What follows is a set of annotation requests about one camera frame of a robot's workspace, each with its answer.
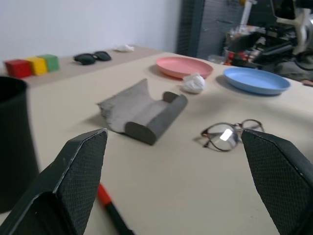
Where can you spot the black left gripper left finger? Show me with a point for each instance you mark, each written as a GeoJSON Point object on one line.
{"type": "Point", "coordinates": [73, 176]}

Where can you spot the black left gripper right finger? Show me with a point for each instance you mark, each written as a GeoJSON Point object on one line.
{"type": "Point", "coordinates": [278, 176]}

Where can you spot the blue plastic plate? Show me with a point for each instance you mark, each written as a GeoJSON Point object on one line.
{"type": "Point", "coordinates": [254, 80]}

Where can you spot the red and black marker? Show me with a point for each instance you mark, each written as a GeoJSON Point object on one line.
{"type": "Point", "coordinates": [105, 199]}

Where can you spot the black cylindrical cup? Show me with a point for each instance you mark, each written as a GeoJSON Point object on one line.
{"type": "Point", "coordinates": [12, 134]}

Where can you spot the thin-rimmed clear eyeglasses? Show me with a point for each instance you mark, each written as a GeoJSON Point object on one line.
{"type": "Point", "coordinates": [212, 132]}

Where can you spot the grey felt glasses case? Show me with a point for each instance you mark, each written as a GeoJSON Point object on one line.
{"type": "Point", "coordinates": [159, 117]}

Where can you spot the green cube block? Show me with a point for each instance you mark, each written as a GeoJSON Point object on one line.
{"type": "Point", "coordinates": [51, 63]}

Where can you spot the yellow cube block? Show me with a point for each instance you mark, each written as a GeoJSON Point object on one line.
{"type": "Point", "coordinates": [38, 66]}

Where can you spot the black sunglasses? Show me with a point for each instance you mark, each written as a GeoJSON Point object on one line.
{"type": "Point", "coordinates": [85, 58]}

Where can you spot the red cube block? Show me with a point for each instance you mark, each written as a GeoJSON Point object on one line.
{"type": "Point", "coordinates": [17, 69]}

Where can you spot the round crumpled white paper ball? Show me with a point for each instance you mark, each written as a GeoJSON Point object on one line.
{"type": "Point", "coordinates": [194, 83]}

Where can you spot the black cluttered equipment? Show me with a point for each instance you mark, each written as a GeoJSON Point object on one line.
{"type": "Point", "coordinates": [269, 49]}

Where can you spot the flat crumpled white paper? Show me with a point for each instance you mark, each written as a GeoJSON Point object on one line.
{"type": "Point", "coordinates": [124, 48]}

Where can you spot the pink plastic plate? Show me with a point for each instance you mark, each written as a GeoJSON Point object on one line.
{"type": "Point", "coordinates": [182, 66]}

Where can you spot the dark pegboard cabinet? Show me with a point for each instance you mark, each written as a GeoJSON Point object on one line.
{"type": "Point", "coordinates": [210, 27]}

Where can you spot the white curved machine frame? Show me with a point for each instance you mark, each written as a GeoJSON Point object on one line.
{"type": "Point", "coordinates": [301, 31]}

